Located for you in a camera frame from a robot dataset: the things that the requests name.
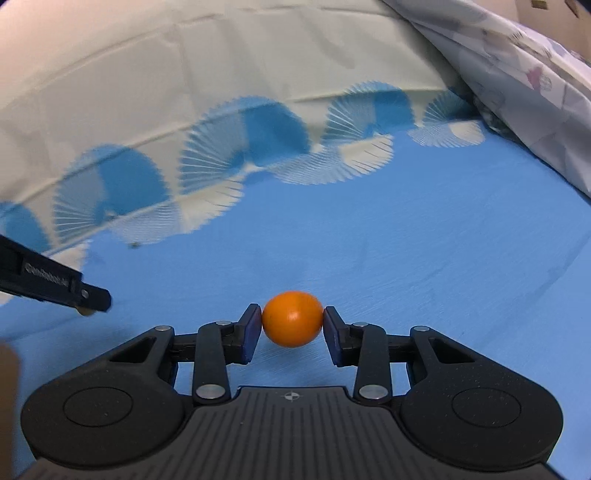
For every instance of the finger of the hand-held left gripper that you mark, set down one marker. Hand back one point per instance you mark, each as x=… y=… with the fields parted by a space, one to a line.
x=92 y=297

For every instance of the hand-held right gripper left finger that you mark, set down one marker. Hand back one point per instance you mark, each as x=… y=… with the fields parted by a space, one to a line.
x=250 y=333

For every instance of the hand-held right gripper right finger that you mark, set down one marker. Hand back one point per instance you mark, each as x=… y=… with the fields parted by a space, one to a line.
x=331 y=339

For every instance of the orange cherry tomato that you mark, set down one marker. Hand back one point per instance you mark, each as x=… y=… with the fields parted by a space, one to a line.
x=292 y=318

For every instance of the blue fan-patterned sheet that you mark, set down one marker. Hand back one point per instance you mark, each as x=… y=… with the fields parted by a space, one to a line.
x=369 y=230

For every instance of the light floral quilt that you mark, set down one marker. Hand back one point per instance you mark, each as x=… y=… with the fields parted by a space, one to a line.
x=517 y=92

